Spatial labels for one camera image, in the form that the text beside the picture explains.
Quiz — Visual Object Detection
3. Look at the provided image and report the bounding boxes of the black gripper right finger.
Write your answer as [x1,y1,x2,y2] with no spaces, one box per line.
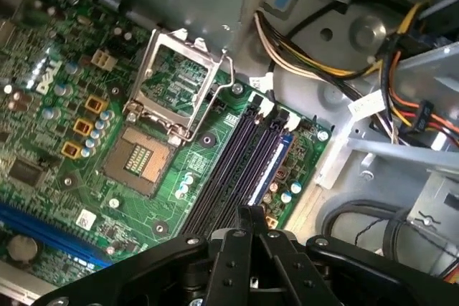
[254,205,459,306]

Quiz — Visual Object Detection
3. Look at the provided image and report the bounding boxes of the metal socket cover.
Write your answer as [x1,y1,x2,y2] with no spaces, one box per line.
[123,28,226,139]

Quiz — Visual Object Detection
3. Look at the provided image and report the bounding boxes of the metal disk bay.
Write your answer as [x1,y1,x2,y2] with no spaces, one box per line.
[407,168,459,267]

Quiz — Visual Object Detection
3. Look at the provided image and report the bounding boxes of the black looped cable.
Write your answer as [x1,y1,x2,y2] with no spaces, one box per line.
[321,200,459,267]

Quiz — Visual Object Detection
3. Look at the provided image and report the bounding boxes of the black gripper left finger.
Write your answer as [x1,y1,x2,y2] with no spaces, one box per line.
[31,204,257,306]

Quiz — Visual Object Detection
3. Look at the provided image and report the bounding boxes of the black square chip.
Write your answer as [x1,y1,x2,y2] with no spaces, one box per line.
[7,158,47,187]

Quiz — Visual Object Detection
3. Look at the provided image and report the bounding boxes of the white yellow black wire bundle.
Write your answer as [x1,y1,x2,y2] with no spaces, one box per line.
[252,10,387,83]

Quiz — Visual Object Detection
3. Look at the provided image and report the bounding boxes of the black open PC case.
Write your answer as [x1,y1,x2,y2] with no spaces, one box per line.
[0,0,459,306]

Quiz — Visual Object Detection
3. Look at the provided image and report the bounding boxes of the square copper choke coil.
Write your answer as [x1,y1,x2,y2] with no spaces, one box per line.
[85,94,108,114]
[72,118,95,135]
[60,140,83,159]

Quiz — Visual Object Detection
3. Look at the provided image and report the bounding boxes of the wire locking lever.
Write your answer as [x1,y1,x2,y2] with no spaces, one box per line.
[171,49,236,142]

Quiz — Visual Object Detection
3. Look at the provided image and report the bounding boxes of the green motherboard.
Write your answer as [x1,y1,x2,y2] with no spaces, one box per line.
[0,0,333,285]

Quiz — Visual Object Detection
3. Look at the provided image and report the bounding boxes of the silver coin battery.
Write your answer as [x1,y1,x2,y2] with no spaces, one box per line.
[6,234,39,264]

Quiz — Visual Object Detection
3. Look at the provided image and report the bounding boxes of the blue expansion slot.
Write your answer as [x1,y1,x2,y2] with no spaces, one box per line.
[0,201,114,269]

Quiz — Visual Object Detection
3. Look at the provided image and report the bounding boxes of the white four-pin connector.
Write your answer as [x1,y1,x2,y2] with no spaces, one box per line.
[91,49,116,71]

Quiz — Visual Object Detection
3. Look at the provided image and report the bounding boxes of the RAM slot with black clips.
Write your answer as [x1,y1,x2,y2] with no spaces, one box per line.
[181,95,262,241]
[214,110,288,234]

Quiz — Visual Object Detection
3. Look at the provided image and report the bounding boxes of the orange red power wires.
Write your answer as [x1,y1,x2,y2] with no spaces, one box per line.
[379,1,459,149]

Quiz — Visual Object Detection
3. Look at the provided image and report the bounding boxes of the CPU socket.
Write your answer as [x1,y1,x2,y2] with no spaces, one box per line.
[102,125,176,198]

